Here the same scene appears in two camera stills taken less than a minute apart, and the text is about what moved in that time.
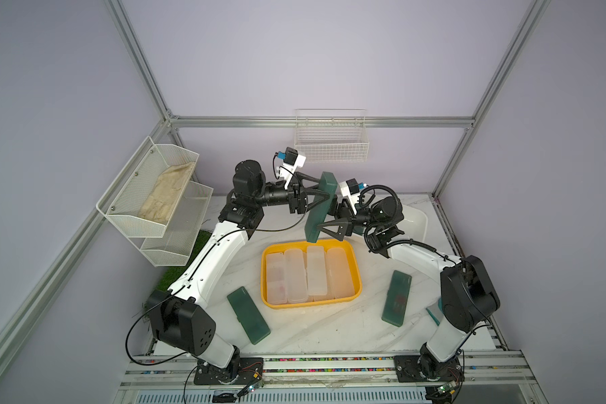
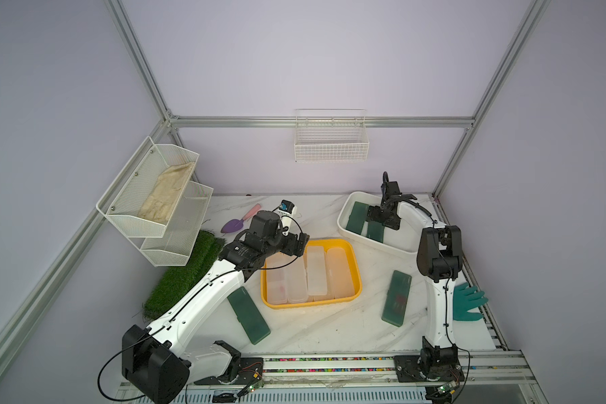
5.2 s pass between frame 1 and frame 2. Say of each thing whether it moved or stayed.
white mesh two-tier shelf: stayed
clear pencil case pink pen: stayed
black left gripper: moved
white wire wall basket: stayed
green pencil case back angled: moved
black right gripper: moved
